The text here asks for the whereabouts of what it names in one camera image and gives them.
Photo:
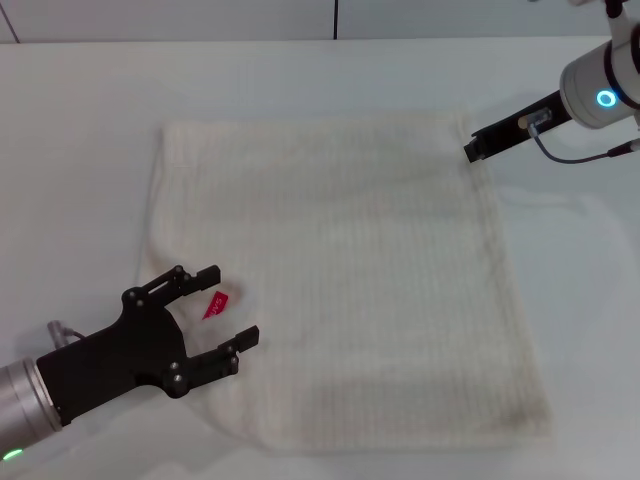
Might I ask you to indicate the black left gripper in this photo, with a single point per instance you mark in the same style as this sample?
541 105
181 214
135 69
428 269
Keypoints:
120 350

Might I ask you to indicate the white ribbed towel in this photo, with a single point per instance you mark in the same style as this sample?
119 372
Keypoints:
350 270

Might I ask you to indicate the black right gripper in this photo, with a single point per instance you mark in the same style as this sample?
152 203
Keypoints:
525 125

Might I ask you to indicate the red towel label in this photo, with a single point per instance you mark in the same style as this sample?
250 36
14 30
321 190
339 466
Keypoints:
215 306

